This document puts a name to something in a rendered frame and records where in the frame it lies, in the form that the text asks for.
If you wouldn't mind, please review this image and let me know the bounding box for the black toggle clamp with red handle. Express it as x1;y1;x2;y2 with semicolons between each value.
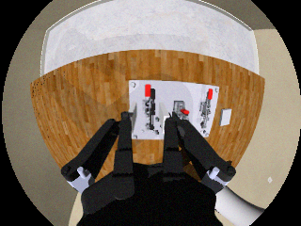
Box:
142;85;153;131

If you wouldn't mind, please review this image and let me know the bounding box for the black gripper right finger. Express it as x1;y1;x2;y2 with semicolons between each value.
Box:
159;102;236;203

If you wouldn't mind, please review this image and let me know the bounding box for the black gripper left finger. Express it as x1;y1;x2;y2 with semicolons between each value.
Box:
61;102;137;203

